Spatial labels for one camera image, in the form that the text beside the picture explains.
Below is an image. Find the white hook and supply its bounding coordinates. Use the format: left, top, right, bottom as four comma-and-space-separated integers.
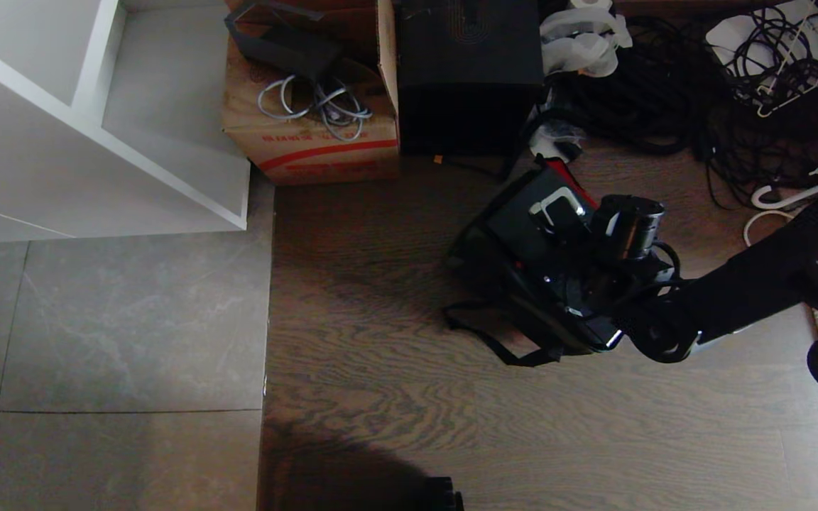
750, 183, 818, 211

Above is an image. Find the white wire hanger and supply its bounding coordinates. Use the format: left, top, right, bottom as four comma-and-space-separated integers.
756, 0, 818, 119

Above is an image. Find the white shelf unit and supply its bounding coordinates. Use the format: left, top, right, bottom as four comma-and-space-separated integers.
0, 0, 252, 246

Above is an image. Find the black box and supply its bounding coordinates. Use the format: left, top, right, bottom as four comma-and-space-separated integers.
393, 0, 545, 158

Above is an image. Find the black cable pile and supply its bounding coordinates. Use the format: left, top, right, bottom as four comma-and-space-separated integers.
544, 16, 818, 208

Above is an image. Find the white flat box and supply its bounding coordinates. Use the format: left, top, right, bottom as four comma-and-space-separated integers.
706, 0, 818, 82

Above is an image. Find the white plastic bag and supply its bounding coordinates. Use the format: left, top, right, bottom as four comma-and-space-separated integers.
540, 0, 633, 77

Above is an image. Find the white cable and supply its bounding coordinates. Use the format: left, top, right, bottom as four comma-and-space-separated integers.
743, 209, 797, 246

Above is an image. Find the cardboard box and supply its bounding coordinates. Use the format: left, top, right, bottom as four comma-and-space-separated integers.
222, 0, 401, 187

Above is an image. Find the dark bag with straps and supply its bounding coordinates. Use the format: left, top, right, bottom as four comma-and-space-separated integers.
442, 158, 626, 368

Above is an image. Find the grey coiled cable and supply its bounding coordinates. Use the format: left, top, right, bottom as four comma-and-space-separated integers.
258, 75, 373, 143

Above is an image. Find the small white packet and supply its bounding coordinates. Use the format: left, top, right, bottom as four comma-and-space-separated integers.
528, 121, 584, 164

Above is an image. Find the black paper bag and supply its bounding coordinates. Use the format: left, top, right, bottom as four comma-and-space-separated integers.
224, 0, 343, 80

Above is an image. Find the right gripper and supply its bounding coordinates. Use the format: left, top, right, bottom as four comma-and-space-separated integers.
533, 245, 672, 353

